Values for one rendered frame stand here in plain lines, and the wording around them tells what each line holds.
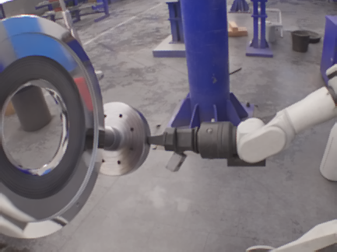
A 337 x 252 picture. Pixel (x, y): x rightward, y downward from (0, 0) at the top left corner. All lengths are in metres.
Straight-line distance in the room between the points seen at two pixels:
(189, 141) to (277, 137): 0.20
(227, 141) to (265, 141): 0.08
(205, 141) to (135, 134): 0.19
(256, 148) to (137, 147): 0.29
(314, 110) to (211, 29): 1.29
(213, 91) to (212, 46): 0.35
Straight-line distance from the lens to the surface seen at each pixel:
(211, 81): 1.90
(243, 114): 2.31
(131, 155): 0.67
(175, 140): 0.60
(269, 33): 4.50
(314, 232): 0.62
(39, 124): 2.85
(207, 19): 1.75
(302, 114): 0.58
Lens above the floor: 1.30
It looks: 32 degrees down
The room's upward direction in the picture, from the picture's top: 8 degrees counter-clockwise
